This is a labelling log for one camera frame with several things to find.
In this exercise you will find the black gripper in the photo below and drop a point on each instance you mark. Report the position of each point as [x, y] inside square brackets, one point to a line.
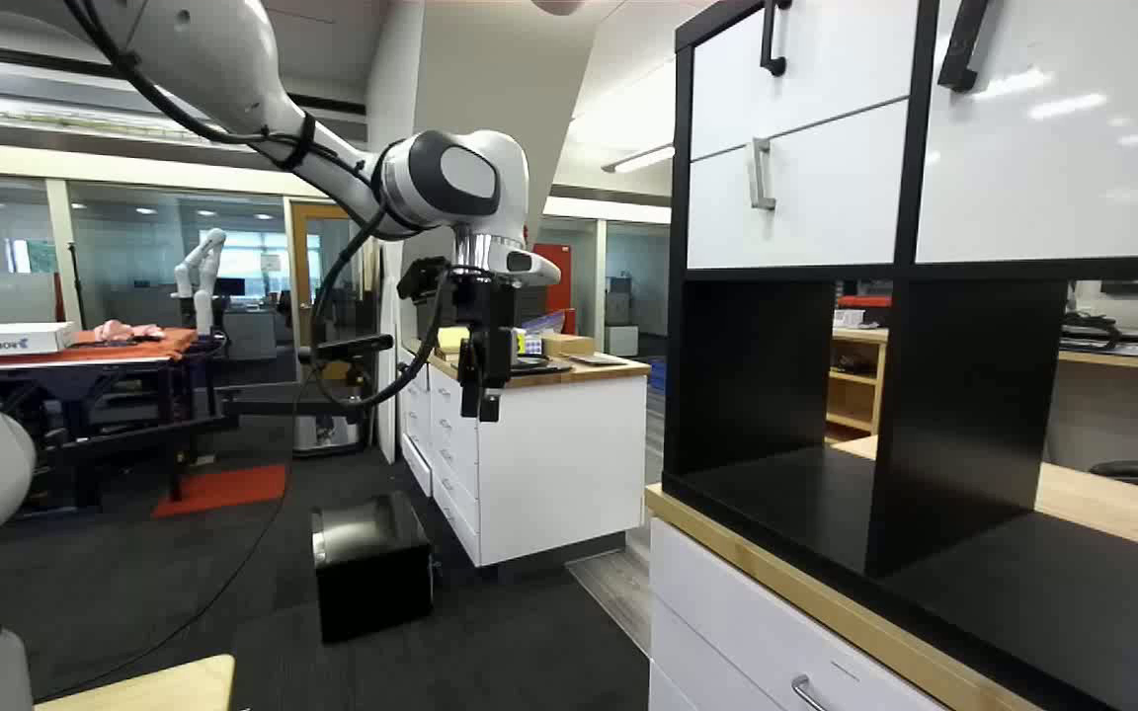
[485, 309]

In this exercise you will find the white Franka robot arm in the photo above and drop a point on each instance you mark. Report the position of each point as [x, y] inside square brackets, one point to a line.
[226, 51]

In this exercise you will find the small white background robot arm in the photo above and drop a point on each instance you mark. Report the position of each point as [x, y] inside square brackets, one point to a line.
[197, 268]

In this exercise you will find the wooden open shelf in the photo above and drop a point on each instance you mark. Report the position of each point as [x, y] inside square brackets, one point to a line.
[853, 382]

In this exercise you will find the small wooden box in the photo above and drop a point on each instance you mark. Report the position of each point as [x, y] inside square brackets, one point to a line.
[570, 346]

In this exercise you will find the white island cabinet, wood top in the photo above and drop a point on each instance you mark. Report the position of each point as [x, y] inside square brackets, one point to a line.
[554, 461]

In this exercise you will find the red panel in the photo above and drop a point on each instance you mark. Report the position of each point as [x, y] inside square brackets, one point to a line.
[557, 283]

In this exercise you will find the black metal stand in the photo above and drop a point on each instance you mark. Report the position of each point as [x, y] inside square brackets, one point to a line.
[334, 349]

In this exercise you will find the black box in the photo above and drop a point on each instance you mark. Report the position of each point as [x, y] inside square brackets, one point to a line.
[373, 574]

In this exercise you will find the red floor mat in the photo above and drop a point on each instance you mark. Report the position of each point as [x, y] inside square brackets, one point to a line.
[217, 492]

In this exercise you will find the white base cabinet, wood top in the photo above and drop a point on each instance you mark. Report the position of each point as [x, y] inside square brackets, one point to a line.
[740, 617]

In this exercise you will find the red-topped workbench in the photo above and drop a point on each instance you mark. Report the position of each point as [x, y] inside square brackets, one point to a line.
[95, 355]

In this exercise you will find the wooden table corner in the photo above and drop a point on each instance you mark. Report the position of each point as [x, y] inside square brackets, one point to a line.
[157, 688]

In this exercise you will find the white flat box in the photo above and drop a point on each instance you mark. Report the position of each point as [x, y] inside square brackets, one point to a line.
[9, 338]

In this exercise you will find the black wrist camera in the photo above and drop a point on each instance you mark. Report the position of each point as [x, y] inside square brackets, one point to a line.
[419, 279]

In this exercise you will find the black shelf unit frame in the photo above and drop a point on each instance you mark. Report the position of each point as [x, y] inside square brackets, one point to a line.
[753, 382]

